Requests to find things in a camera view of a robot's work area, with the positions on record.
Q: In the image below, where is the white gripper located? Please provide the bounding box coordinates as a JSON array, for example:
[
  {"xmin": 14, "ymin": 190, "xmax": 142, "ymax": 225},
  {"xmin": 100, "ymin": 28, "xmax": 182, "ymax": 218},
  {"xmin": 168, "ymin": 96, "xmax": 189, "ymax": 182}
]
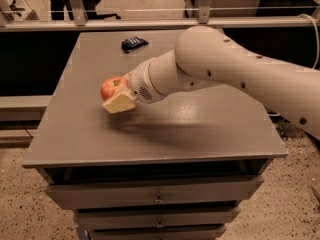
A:
[{"xmin": 102, "ymin": 59, "xmax": 164, "ymax": 114}]

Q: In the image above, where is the red apple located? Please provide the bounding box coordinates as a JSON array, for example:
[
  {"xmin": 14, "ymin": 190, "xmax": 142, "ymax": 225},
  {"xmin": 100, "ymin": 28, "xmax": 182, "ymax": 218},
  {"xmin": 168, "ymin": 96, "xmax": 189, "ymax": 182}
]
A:
[{"xmin": 100, "ymin": 76, "xmax": 128, "ymax": 100}]

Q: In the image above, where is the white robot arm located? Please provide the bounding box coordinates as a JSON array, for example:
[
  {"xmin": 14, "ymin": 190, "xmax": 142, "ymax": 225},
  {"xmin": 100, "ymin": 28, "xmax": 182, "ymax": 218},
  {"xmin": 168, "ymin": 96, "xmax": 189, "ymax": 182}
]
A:
[{"xmin": 100, "ymin": 26, "xmax": 320, "ymax": 139}]

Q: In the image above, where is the blue snack packet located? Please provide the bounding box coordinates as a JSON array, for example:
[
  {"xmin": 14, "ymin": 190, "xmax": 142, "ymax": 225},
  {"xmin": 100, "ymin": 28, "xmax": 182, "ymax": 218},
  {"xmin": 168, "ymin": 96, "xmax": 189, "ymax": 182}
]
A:
[{"xmin": 121, "ymin": 36, "xmax": 148, "ymax": 53}]

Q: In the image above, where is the grey drawer cabinet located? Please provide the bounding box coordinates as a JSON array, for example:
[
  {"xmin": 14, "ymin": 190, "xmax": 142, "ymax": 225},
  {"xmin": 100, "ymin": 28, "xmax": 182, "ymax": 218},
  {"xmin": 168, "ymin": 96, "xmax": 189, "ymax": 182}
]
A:
[{"xmin": 21, "ymin": 28, "xmax": 289, "ymax": 240}]

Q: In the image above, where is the black office chair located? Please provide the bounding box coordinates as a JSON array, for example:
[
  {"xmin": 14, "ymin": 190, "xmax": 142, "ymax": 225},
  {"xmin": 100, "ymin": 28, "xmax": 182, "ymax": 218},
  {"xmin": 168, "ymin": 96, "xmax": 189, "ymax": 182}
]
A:
[{"xmin": 49, "ymin": 0, "xmax": 122, "ymax": 22}]

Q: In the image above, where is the top grey drawer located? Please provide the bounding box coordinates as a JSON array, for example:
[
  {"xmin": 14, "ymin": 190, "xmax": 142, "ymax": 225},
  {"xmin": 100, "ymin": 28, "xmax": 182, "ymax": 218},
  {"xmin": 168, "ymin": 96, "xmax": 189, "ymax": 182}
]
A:
[{"xmin": 46, "ymin": 175, "xmax": 264, "ymax": 210}]

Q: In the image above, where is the grey drawer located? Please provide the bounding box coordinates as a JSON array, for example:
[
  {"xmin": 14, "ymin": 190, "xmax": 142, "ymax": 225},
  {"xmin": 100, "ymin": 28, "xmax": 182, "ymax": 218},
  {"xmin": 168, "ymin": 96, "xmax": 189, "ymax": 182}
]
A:
[
  {"xmin": 46, "ymin": 175, "xmax": 264, "ymax": 210},
  {"xmin": 76, "ymin": 206, "xmax": 240, "ymax": 230},
  {"xmin": 90, "ymin": 225, "xmax": 225, "ymax": 240}
]

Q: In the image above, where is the middle grey drawer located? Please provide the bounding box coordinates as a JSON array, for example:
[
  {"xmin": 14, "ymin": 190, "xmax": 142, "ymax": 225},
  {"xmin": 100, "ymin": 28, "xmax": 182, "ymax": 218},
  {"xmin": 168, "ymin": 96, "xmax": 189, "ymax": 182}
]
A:
[{"xmin": 76, "ymin": 206, "xmax": 240, "ymax": 230}]

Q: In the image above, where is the bottom grey drawer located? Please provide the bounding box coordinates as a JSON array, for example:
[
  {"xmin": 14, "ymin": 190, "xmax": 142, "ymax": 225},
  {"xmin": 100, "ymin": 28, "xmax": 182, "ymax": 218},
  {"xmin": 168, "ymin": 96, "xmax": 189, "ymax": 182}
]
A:
[{"xmin": 90, "ymin": 225, "xmax": 225, "ymax": 240}]

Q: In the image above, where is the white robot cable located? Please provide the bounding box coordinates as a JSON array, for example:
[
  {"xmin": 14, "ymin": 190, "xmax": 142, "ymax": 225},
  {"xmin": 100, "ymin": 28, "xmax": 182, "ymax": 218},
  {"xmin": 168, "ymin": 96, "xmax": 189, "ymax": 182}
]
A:
[{"xmin": 268, "ymin": 13, "xmax": 320, "ymax": 118}]

